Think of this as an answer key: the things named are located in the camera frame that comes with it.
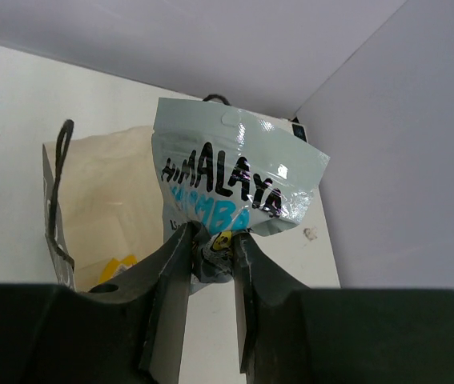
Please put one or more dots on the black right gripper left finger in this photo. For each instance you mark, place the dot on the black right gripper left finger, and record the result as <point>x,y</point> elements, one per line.
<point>126,330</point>

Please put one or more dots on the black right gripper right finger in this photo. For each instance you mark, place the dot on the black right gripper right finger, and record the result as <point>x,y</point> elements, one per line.
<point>291,333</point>

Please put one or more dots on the yellow snack packet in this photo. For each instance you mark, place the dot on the yellow snack packet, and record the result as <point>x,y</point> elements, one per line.
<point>115,267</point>

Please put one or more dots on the grey white paper coffee bag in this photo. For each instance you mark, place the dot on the grey white paper coffee bag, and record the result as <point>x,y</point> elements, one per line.
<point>102,201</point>

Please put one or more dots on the light blue Himalaya snack pouch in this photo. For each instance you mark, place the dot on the light blue Himalaya snack pouch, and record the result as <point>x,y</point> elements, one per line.
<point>228,172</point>

